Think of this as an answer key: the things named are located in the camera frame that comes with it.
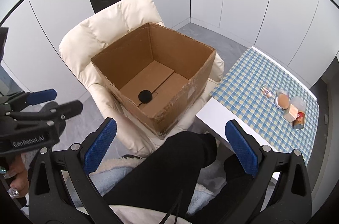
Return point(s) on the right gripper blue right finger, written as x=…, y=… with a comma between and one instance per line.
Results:
x=244, y=146

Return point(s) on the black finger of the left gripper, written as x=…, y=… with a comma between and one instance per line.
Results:
x=53, y=110

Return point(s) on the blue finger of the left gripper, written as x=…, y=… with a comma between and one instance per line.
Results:
x=35, y=98

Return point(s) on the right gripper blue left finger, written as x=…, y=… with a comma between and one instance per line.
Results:
x=96, y=144

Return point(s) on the peach square cosmetic box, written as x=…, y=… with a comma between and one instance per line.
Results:
x=291, y=113

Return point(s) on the red gold round tin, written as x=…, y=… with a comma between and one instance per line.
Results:
x=299, y=122

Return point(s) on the small pink glass bottle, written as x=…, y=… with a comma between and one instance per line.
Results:
x=266, y=92

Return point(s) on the translucent plastic case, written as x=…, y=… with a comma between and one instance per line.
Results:
x=299, y=103

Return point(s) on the left hand with decorated nails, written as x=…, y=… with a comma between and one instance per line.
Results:
x=15, y=170

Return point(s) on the cream padded armchair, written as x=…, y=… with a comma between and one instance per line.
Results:
x=96, y=33

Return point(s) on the blue yellow checkered tablecloth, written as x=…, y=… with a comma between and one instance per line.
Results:
x=248, y=91

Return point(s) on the black round disc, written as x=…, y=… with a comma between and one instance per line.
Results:
x=145, y=96

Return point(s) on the black trouser leg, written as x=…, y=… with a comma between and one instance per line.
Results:
x=172, y=171

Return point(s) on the brown cardboard box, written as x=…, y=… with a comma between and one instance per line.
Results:
x=174, y=67

